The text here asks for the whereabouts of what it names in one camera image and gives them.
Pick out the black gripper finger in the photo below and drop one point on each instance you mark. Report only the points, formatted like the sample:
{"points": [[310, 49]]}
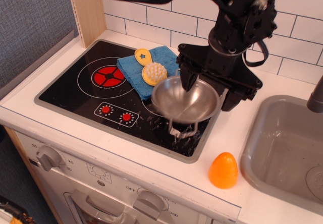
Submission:
{"points": [[233, 96], [188, 76]]}

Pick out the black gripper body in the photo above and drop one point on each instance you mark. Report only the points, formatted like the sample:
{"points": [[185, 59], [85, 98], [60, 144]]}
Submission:
{"points": [[223, 68]]}

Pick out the stainless steel bowl with handles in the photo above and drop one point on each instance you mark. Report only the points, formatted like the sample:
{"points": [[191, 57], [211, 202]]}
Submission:
{"points": [[184, 110]]}

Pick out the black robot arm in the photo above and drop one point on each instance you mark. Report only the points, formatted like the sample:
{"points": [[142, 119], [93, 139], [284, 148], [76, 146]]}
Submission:
{"points": [[240, 24]]}

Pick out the red right stove knob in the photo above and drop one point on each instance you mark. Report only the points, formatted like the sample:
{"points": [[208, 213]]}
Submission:
{"points": [[126, 117]]}

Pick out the red stove knob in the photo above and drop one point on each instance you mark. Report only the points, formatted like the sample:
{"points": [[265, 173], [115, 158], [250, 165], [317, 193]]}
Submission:
{"points": [[126, 117], [106, 109]]}

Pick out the red left stove knob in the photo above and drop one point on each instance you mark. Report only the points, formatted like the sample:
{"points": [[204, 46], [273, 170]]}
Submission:
{"points": [[106, 109]]}

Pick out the black toy stove top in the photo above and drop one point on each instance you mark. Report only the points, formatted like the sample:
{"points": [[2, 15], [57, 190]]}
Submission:
{"points": [[93, 81]]}

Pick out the yellow scrub brush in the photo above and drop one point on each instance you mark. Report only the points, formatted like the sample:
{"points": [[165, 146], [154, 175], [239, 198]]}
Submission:
{"points": [[152, 72]]}

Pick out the blue folded cloth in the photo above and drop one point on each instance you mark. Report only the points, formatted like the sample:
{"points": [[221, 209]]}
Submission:
{"points": [[132, 69]]}

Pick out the grey plastic sink basin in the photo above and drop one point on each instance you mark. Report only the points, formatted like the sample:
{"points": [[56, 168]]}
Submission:
{"points": [[282, 156]]}

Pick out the orange plastic cone toy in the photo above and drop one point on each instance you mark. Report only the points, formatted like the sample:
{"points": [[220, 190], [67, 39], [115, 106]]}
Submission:
{"points": [[223, 172]]}

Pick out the grey faucet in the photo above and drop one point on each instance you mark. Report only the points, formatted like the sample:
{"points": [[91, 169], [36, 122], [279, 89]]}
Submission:
{"points": [[315, 103]]}

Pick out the grey right oven knob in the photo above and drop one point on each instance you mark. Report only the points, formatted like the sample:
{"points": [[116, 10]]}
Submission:
{"points": [[149, 204]]}

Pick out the grey oven knob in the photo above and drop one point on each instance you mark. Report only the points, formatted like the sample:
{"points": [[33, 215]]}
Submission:
{"points": [[149, 204], [48, 158]]}

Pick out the grey left oven knob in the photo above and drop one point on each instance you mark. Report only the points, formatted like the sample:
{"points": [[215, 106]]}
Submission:
{"points": [[48, 158]]}

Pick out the white toy oven front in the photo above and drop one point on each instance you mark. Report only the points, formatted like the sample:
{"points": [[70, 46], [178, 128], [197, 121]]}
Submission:
{"points": [[75, 174]]}

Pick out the orange object bottom left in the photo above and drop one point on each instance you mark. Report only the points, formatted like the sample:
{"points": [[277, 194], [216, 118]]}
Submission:
{"points": [[22, 218]]}

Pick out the light wooden post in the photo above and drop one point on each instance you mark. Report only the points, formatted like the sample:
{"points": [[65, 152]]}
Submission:
{"points": [[90, 20]]}

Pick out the grey oven door handle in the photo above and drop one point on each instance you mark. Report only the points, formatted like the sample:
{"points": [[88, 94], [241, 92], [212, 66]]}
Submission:
{"points": [[97, 208]]}

